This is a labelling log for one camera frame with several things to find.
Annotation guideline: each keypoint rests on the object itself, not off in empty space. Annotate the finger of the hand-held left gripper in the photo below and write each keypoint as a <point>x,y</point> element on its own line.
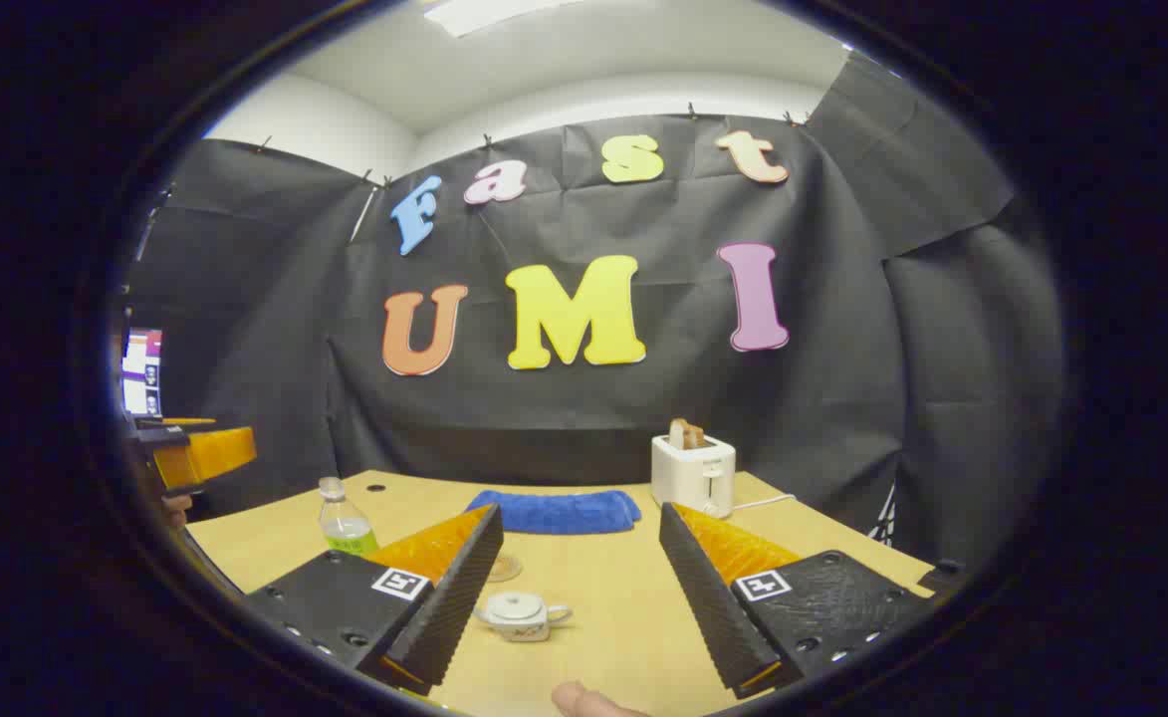
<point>210,453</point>

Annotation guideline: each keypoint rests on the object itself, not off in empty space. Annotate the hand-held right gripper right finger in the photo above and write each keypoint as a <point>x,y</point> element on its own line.
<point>708,607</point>

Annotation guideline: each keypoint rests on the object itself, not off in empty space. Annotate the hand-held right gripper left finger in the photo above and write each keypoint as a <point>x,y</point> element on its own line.
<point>449,607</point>

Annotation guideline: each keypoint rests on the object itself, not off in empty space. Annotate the white teacup lid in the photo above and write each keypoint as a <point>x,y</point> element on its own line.
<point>516,602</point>

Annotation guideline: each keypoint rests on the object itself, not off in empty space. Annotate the round wooden coaster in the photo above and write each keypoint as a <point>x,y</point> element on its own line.
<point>506,569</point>

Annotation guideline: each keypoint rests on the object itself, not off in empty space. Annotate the white ceramic teacup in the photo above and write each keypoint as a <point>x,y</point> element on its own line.
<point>524,625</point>

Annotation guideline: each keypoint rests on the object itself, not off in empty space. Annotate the clear green-label water bottle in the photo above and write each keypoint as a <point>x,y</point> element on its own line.
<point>347,523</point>

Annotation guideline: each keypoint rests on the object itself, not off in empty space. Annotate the computer monitor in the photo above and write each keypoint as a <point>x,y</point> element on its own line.
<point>141,373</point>

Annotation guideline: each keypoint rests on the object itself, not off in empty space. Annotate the white toaster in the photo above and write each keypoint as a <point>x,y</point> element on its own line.
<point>693,476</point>

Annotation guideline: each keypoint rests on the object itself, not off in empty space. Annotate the blue towel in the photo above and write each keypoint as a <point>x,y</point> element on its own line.
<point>554,511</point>

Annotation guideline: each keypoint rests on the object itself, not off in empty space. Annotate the bread slice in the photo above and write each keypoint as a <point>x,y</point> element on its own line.
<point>686,434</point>

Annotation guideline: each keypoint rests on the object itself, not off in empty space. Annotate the black backdrop cloth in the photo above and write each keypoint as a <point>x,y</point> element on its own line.
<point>593,418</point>

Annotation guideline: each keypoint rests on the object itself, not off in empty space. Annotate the ceiling light panel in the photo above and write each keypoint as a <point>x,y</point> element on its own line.
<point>489,14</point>

